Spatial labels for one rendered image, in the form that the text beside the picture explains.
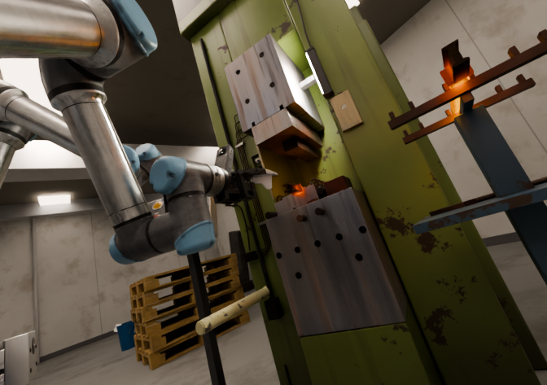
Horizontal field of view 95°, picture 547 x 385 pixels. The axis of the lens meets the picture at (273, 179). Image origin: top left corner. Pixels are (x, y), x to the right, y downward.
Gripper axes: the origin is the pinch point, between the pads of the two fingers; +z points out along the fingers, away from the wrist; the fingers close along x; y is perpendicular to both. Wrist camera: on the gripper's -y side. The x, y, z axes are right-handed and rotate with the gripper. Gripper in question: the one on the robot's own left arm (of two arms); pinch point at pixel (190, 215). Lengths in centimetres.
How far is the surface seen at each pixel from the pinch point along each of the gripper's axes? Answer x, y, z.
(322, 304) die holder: -42, -43, 20
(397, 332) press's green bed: -61, -57, 18
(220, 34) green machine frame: -33, 107, -37
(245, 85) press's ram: -39, 50, -25
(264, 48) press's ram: -53, 57, -37
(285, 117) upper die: -52, 24, -17
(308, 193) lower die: -50, -7, 2
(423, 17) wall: -346, 343, 81
